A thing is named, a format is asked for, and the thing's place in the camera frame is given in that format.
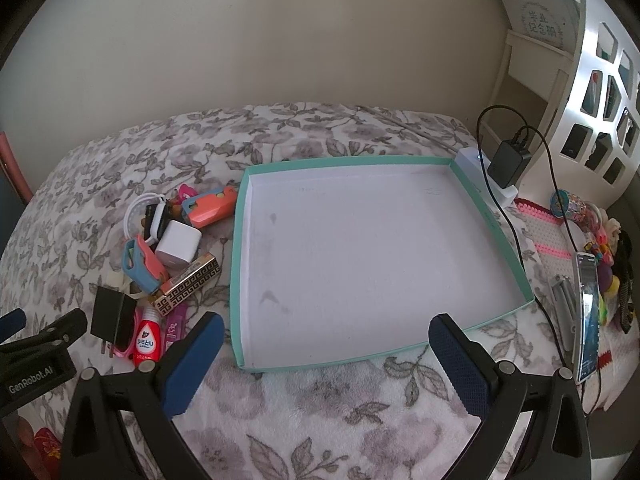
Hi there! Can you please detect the grey floral blanket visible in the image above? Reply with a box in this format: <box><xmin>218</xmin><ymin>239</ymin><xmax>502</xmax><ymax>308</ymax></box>
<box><xmin>0</xmin><ymin>102</ymin><xmax>581</xmax><ymax>480</ymax></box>

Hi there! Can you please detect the dark teal cabinet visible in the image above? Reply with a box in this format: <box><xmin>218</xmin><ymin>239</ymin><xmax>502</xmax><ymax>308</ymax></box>
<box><xmin>0</xmin><ymin>165</ymin><xmax>26</xmax><ymax>208</ymax></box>

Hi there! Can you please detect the white power strip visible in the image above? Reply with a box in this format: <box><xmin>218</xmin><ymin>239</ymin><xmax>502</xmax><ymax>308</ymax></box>
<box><xmin>454</xmin><ymin>147</ymin><xmax>521</xmax><ymax>208</ymax></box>

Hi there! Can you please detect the smartphone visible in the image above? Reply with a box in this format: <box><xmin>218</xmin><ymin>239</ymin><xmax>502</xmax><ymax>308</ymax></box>
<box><xmin>572</xmin><ymin>251</ymin><xmax>601</xmax><ymax>385</ymax></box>

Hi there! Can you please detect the pink bracelet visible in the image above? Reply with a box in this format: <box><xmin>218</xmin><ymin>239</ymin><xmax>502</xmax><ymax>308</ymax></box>
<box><xmin>112</xmin><ymin>307</ymin><xmax>143</xmax><ymax>359</ymax></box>

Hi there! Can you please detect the gold and black patterned box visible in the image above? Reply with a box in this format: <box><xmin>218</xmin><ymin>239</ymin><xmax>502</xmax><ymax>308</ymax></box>
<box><xmin>151</xmin><ymin>252</ymin><xmax>222</xmax><ymax>313</ymax></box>

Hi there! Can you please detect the black power adapter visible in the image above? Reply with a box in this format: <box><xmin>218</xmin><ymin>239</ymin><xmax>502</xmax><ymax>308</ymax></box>
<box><xmin>487</xmin><ymin>125</ymin><xmax>533</xmax><ymax>188</ymax></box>

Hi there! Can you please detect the white charger cube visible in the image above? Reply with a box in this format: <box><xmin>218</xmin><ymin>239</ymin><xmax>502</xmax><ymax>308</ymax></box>
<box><xmin>155</xmin><ymin>220</ymin><xmax>202</xmax><ymax>267</ymax></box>

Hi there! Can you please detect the pink hair clip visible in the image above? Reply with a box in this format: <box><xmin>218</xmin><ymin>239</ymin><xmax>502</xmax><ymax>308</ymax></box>
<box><xmin>164</xmin><ymin>302</ymin><xmax>190</xmax><ymax>351</ymax></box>

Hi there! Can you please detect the red floral item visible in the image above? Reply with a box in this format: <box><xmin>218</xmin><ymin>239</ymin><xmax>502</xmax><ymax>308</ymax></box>
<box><xmin>32</xmin><ymin>427</ymin><xmax>66</xmax><ymax>461</ymax></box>

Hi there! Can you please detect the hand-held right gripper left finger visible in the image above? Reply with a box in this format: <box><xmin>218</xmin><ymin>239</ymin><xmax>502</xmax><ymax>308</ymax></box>
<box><xmin>59</xmin><ymin>311</ymin><xmax>226</xmax><ymax>480</ymax></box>

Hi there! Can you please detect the pile of small colourful toys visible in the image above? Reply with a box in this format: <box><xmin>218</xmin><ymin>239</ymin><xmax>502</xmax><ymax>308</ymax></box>
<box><xmin>582</xmin><ymin>210</ymin><xmax>640</xmax><ymax>336</ymax></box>

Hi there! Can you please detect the grey metal phone stand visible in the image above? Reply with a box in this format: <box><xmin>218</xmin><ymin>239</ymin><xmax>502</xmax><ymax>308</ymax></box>
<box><xmin>549</xmin><ymin>274</ymin><xmax>581</xmax><ymax>356</ymax></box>

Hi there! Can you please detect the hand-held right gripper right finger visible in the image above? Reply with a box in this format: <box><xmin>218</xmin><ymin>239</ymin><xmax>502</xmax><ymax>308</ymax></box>
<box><xmin>428</xmin><ymin>313</ymin><xmax>593</xmax><ymax>480</ymax></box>

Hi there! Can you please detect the pink and brown toy figure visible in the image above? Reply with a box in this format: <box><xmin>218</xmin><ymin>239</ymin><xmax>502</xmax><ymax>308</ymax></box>
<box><xmin>142</xmin><ymin>184</ymin><xmax>198</xmax><ymax>231</ymax></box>

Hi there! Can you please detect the white shelf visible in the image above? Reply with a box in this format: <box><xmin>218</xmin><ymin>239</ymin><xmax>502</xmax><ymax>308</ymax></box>
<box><xmin>487</xmin><ymin>27</ymin><xmax>576</xmax><ymax>136</ymax></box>

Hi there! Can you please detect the black charger plug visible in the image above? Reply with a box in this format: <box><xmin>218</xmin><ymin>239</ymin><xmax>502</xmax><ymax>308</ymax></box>
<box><xmin>90</xmin><ymin>286</ymin><xmax>138</xmax><ymax>358</ymax></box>

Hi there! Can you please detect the white book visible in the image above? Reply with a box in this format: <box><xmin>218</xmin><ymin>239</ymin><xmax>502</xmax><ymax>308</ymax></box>
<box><xmin>500</xmin><ymin>0</ymin><xmax>581</xmax><ymax>51</ymax></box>

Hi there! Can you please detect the teal-edged white box tray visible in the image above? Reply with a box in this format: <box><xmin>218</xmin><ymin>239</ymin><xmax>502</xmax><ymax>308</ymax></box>
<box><xmin>231</xmin><ymin>156</ymin><xmax>536</xmax><ymax>373</ymax></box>

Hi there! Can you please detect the white cutout panel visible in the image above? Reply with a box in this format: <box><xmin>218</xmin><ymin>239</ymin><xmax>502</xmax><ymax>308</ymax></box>
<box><xmin>545</xmin><ymin>0</ymin><xmax>640</xmax><ymax>211</ymax></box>

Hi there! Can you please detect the colourful printed tube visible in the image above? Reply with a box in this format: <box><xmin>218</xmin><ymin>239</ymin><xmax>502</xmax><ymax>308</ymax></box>
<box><xmin>550</xmin><ymin>190</ymin><xmax>598</xmax><ymax>223</ymax></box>

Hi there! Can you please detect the small red bottle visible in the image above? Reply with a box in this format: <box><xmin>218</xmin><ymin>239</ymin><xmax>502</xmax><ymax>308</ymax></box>
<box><xmin>132</xmin><ymin>307</ymin><xmax>163</xmax><ymax>366</ymax></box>

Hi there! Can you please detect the coral and blue folding toy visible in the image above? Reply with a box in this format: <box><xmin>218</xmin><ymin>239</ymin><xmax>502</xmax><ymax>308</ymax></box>
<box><xmin>121</xmin><ymin>235</ymin><xmax>170</xmax><ymax>295</ymax></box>
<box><xmin>181</xmin><ymin>186</ymin><xmax>238</xmax><ymax>228</ymax></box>

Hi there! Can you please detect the black charging cable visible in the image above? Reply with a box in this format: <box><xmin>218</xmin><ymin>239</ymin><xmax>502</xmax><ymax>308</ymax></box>
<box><xmin>520</xmin><ymin>125</ymin><xmax>581</xmax><ymax>256</ymax></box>
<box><xmin>476</xmin><ymin>105</ymin><xmax>608</xmax><ymax>417</ymax></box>

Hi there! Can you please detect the white and pink crochet mat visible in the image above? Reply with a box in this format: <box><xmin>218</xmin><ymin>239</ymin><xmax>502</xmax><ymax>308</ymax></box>
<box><xmin>515</xmin><ymin>197</ymin><xmax>640</xmax><ymax>411</ymax></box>

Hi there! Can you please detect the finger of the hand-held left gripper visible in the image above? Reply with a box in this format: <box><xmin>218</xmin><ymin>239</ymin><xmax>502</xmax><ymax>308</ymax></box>
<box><xmin>0</xmin><ymin>309</ymin><xmax>27</xmax><ymax>345</ymax></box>
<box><xmin>20</xmin><ymin>308</ymin><xmax>89</xmax><ymax>348</ymax></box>

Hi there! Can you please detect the pink curved frame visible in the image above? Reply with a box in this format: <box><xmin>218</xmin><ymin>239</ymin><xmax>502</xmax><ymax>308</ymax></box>
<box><xmin>0</xmin><ymin>132</ymin><xmax>33</xmax><ymax>206</ymax></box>

